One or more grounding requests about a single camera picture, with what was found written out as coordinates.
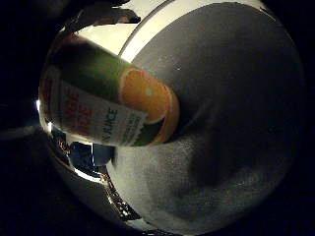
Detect orange juice carton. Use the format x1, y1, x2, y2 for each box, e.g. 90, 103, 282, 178
38, 32, 181, 148

